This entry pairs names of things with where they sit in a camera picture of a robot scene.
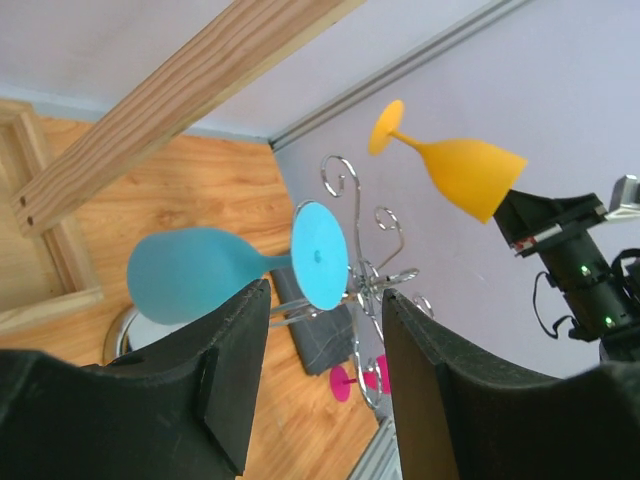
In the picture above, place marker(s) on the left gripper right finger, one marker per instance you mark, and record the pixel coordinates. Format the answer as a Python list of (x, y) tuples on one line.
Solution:
[(460, 411)]

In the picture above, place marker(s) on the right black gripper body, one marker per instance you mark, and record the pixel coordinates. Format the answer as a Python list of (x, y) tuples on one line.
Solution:
[(530, 223)]

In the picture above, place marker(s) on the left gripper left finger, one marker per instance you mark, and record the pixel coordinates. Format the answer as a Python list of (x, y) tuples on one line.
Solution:
[(183, 405)]

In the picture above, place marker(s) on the yellow wine glass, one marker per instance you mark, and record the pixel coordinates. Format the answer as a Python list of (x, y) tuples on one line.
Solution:
[(473, 175)]

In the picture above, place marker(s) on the blue plastic wine glass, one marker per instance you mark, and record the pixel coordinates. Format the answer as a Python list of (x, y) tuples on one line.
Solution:
[(181, 275)]

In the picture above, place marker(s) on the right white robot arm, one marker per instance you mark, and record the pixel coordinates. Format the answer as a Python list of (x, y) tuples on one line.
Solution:
[(603, 297)]

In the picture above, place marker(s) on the magenta plastic wine glass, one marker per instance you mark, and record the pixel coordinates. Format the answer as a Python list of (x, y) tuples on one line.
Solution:
[(373, 381)]

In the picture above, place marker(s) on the chrome wine glass rack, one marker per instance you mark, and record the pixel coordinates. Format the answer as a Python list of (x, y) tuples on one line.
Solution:
[(131, 330)]

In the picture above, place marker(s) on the grey folded cloth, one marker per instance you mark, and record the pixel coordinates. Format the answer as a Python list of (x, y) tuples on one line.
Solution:
[(323, 339)]

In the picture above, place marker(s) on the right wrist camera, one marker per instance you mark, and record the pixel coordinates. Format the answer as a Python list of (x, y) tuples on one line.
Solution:
[(624, 203)]

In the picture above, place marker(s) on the wooden clothes rack frame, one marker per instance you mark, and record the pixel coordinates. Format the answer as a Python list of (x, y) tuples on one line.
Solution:
[(240, 44)]

